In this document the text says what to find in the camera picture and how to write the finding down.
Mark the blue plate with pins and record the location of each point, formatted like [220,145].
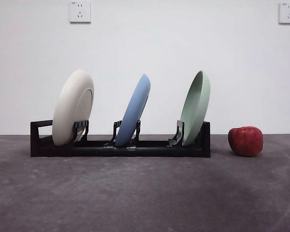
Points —
[133,108]

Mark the black plate rack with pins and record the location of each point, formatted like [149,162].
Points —
[159,151]

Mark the white wall socket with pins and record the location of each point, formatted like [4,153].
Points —
[289,13]
[80,12]

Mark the red apple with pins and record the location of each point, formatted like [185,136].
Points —
[245,141]

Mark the green plate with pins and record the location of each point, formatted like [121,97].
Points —
[195,108]

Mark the cream plate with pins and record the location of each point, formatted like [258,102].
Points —
[67,108]

